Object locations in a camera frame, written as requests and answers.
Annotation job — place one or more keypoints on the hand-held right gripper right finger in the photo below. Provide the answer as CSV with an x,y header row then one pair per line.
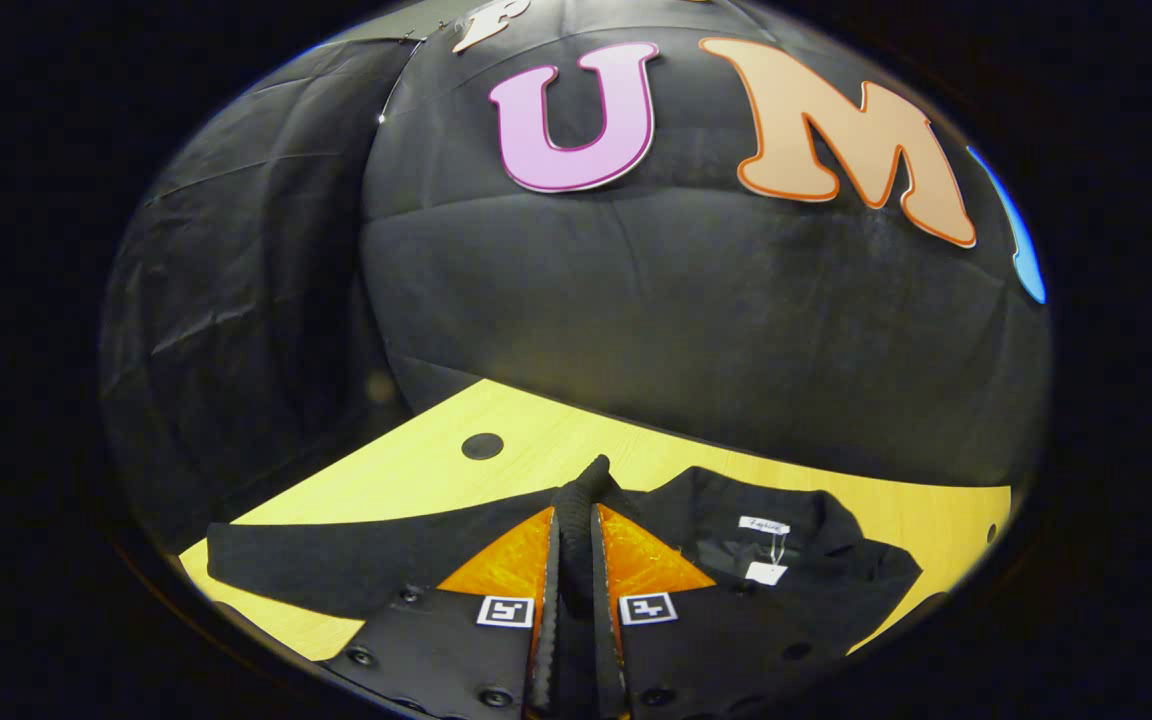
x,y
696,660

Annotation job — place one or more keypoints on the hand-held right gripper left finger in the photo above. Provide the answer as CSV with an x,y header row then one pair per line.
x,y
436,650

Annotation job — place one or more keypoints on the black buttoned shirt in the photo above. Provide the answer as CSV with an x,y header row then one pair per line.
x,y
336,560

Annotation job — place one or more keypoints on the black backdrop cloth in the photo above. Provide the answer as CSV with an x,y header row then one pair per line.
x,y
686,330

